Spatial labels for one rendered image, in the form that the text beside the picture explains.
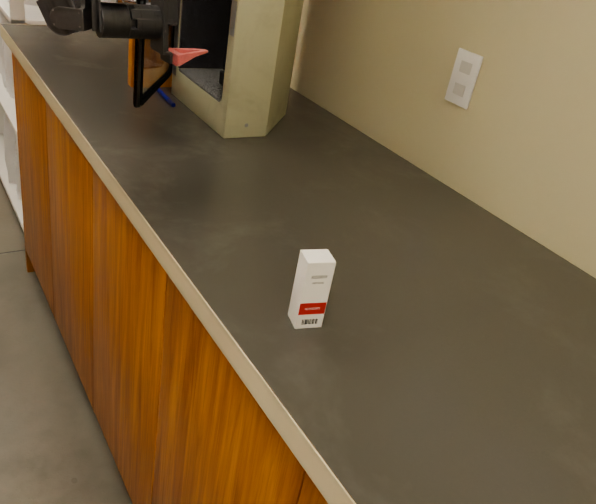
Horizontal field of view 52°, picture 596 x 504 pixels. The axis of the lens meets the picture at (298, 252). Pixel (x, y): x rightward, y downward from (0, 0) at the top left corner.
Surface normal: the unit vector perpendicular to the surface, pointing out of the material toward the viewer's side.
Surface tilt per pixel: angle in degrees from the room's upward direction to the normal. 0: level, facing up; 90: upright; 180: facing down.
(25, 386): 0
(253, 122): 90
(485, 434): 0
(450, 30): 90
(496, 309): 0
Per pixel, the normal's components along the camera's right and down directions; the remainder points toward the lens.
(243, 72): 0.52, 0.50
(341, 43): -0.84, 0.14
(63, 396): 0.16, -0.85
